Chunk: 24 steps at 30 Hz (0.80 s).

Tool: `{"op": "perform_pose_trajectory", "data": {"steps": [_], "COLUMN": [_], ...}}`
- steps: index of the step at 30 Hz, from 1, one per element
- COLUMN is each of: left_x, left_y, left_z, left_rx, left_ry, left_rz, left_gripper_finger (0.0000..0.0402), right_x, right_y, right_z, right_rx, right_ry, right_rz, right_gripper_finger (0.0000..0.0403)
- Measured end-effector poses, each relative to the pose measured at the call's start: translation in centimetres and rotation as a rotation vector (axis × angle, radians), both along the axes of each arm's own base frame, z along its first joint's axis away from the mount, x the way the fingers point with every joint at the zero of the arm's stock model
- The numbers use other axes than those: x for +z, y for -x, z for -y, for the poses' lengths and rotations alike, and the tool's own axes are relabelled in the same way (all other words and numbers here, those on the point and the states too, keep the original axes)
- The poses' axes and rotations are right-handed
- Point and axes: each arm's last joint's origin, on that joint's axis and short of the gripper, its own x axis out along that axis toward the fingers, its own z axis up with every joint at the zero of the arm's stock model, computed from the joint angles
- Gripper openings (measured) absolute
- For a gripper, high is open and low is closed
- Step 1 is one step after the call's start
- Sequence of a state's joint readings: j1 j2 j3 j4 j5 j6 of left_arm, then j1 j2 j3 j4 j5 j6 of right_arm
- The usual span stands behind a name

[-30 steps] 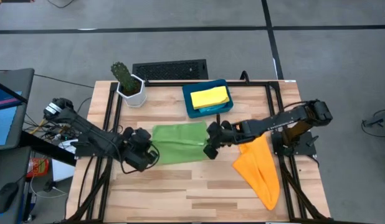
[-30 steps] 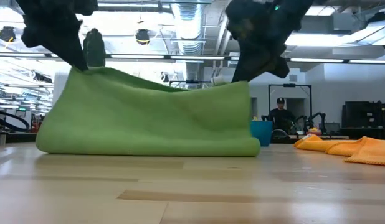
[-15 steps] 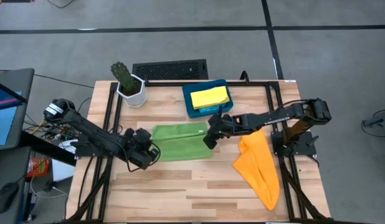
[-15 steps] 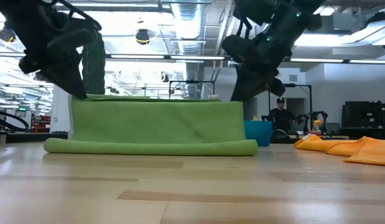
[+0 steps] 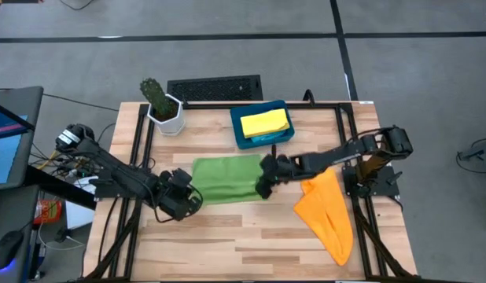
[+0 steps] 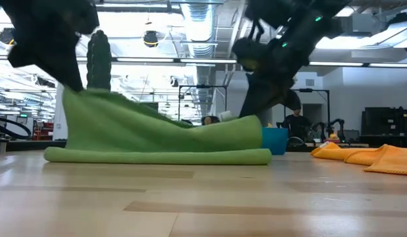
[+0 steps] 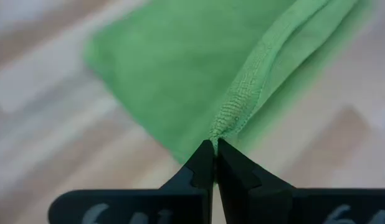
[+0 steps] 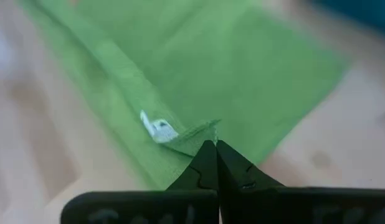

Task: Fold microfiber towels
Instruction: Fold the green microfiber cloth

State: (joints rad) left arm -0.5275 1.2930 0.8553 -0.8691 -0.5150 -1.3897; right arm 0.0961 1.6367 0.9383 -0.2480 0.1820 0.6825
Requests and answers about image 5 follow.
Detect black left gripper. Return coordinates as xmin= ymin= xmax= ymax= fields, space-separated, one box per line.
xmin=158 ymin=178 xmax=204 ymax=222

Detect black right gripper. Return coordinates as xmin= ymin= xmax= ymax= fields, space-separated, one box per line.
xmin=255 ymin=144 xmax=297 ymax=200

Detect green microfiber towel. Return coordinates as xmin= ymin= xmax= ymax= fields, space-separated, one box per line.
xmin=191 ymin=153 xmax=268 ymax=206

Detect yellow microfiber towel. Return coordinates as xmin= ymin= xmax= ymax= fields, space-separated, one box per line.
xmin=239 ymin=108 xmax=291 ymax=139

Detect orange microfiber towel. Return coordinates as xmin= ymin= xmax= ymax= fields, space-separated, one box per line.
xmin=293 ymin=167 xmax=355 ymax=267

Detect teal plastic bin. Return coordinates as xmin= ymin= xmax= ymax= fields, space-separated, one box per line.
xmin=230 ymin=99 xmax=296 ymax=151

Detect white hexagonal plant pot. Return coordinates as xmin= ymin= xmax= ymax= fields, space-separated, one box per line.
xmin=146 ymin=93 xmax=186 ymax=137

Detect black perforated floor grille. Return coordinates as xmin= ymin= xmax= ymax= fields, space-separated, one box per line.
xmin=167 ymin=74 xmax=263 ymax=101

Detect white power strip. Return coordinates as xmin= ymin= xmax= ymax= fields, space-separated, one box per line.
xmin=72 ymin=175 xmax=99 ymax=194

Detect green cactus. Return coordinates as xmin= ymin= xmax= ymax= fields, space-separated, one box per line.
xmin=139 ymin=77 xmax=177 ymax=119

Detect white box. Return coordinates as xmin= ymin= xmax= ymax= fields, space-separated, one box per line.
xmin=64 ymin=200 xmax=95 ymax=230

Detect orange snack bag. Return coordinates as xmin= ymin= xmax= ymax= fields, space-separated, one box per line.
xmin=33 ymin=199 xmax=63 ymax=225

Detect grey desk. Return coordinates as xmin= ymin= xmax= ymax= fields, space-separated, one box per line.
xmin=0 ymin=184 xmax=42 ymax=283

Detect monitor with blue screen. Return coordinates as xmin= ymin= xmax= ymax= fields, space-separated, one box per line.
xmin=0 ymin=86 xmax=44 ymax=193

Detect black computer mouse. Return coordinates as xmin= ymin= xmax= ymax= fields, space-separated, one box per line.
xmin=0 ymin=230 xmax=24 ymax=271

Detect black floor stand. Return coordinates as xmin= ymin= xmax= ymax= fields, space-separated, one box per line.
xmin=456 ymin=137 xmax=486 ymax=174

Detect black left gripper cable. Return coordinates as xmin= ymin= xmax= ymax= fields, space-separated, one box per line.
xmin=154 ymin=183 xmax=204 ymax=224

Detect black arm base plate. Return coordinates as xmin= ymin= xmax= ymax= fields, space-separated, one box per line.
xmin=342 ymin=164 xmax=400 ymax=197
xmin=96 ymin=167 xmax=152 ymax=198

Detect black aluminium table frame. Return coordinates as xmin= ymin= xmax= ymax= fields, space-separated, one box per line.
xmin=83 ymin=100 xmax=419 ymax=283

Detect black floor cable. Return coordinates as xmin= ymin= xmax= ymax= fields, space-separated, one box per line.
xmin=42 ymin=93 xmax=120 ymax=112

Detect yellow cable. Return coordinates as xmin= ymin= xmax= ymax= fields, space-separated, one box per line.
xmin=38 ymin=148 xmax=65 ymax=170

